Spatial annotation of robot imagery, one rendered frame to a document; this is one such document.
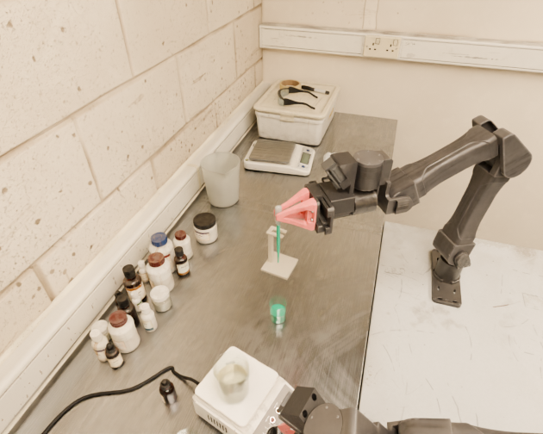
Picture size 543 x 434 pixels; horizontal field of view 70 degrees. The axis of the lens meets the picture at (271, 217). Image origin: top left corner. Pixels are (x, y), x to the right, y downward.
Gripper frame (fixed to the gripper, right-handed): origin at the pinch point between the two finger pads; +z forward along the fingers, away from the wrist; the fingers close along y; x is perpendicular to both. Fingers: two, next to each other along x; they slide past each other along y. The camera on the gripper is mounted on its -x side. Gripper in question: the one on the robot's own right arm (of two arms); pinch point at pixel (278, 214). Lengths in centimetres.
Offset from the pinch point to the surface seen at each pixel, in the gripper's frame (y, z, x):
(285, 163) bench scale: -63, -22, 29
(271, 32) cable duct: -124, -33, -2
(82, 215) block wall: -22.6, 40.4, 8.5
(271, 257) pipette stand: -17.7, -3.4, 29.5
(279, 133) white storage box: -88, -27, 29
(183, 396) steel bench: 13.5, 24.7, 32.4
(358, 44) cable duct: -102, -66, 0
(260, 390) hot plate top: 21.0, 9.8, 23.7
